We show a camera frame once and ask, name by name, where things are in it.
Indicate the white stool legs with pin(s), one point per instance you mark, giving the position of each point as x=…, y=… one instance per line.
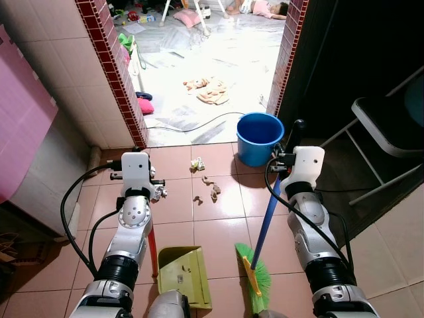
x=202, y=16

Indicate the white crumpled paper wad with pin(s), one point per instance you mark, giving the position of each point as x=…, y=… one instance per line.
x=159, y=194

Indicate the grey robot leg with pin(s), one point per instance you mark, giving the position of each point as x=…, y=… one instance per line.
x=169, y=306

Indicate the black chair with white frame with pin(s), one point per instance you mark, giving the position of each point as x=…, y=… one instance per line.
x=384, y=122

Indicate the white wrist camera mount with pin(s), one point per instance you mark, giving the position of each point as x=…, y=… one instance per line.
x=136, y=172
x=308, y=167

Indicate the colourful crumpled paper wad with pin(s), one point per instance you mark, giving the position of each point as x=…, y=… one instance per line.
x=197, y=165

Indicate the beige cloth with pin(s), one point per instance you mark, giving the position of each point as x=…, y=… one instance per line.
x=211, y=90

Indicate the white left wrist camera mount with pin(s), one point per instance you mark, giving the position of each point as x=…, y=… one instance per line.
x=136, y=172

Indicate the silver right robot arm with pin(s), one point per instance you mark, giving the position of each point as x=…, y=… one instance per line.
x=315, y=232

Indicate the pink cabinet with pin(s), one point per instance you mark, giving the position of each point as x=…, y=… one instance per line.
x=23, y=126

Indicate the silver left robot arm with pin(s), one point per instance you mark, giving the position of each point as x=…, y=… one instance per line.
x=132, y=228

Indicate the person lying in pink clothes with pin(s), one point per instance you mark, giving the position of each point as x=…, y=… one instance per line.
x=265, y=8

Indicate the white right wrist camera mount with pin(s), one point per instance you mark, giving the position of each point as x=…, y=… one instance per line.
x=308, y=167

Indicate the brown paper scraps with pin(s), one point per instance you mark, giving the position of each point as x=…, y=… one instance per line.
x=214, y=190

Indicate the pink pillow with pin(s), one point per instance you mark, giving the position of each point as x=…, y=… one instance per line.
x=188, y=18

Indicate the blue plastic bucket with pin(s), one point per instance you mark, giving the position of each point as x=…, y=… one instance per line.
x=260, y=139

